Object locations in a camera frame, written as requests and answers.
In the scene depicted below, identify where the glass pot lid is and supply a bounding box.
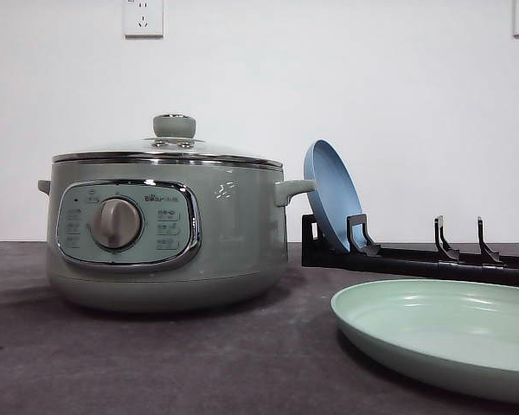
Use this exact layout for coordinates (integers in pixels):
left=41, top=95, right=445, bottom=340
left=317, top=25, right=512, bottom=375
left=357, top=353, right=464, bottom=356
left=52, top=114, right=283, bottom=169

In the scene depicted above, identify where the green plate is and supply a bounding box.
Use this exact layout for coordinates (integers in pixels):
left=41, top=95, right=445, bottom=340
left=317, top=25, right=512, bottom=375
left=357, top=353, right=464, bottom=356
left=331, top=279, right=519, bottom=403

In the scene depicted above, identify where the blue plate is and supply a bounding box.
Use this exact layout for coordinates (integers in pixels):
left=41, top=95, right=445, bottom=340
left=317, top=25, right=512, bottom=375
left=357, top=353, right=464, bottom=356
left=303, top=139, right=366, bottom=251

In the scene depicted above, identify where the green electric steamer pot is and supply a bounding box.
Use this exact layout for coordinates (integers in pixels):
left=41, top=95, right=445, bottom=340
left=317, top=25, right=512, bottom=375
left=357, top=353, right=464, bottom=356
left=37, top=115, right=315, bottom=313

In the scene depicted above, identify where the black dish rack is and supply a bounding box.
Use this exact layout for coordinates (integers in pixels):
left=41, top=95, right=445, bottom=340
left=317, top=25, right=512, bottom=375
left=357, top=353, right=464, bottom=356
left=301, top=214, right=519, bottom=286

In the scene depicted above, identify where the white wall socket left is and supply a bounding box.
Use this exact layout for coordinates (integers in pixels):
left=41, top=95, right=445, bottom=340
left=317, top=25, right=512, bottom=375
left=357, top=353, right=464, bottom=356
left=123, top=0, right=164, bottom=39

